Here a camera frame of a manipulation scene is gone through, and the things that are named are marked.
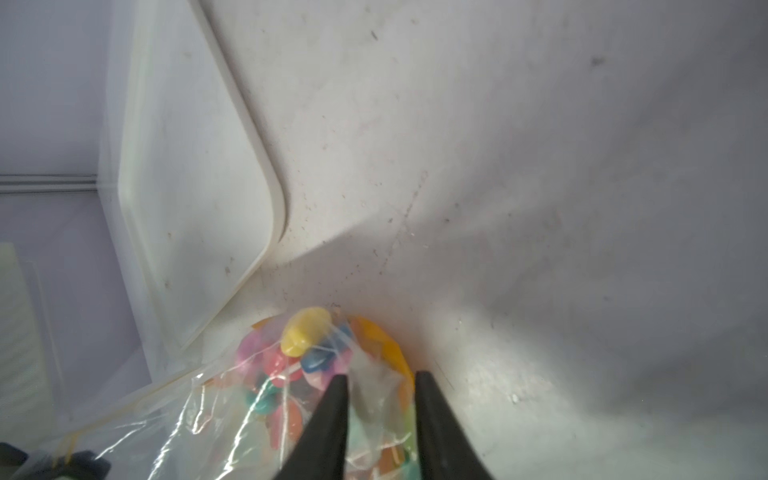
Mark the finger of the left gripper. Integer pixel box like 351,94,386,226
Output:
1,442,111,480

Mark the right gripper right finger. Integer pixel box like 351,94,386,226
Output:
415,371,492,480

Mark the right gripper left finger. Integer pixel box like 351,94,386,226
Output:
274,375,349,480

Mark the small ziploc bag of candies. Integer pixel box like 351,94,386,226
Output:
42,307,420,479

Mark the white plastic tray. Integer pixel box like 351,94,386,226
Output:
97,1,286,379

